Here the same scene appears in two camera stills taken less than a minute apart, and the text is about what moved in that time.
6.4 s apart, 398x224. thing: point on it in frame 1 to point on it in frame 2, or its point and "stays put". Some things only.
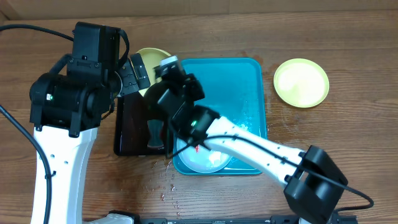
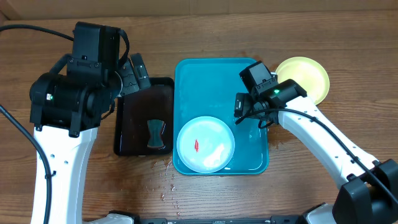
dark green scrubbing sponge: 155,127 stays put
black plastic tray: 131,137 stays put
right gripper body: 194,94 to 245,105
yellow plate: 151,57 to 308,74
